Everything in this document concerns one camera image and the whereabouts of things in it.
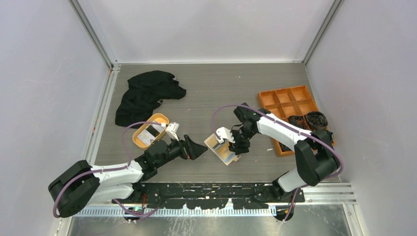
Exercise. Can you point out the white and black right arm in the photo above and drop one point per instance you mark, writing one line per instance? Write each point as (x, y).
(314, 154)

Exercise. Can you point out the green patterned rolled tie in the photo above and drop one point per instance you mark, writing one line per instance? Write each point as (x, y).
(330, 135)

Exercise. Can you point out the yellow oval tray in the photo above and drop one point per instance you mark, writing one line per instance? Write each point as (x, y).
(154, 119)

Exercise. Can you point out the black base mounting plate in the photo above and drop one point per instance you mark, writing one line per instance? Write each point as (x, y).
(209, 195)

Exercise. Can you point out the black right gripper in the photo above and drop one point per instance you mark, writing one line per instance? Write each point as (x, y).
(238, 147)

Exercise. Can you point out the dark patterned rolled tie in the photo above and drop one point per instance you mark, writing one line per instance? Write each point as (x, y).
(298, 121)

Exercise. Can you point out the credit card in tray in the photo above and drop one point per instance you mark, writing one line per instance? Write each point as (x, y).
(149, 134)

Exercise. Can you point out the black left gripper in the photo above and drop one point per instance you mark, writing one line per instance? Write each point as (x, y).
(189, 149)

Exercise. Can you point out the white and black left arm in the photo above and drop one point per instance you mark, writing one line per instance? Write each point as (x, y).
(83, 184)

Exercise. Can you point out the black cloth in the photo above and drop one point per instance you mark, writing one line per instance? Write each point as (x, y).
(146, 92)

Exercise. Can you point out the orange compartment tray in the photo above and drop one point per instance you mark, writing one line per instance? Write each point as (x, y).
(285, 102)

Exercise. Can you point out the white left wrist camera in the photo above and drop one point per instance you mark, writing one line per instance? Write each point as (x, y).
(171, 130)

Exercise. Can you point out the aluminium front rail frame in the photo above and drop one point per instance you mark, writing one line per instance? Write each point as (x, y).
(327, 193)

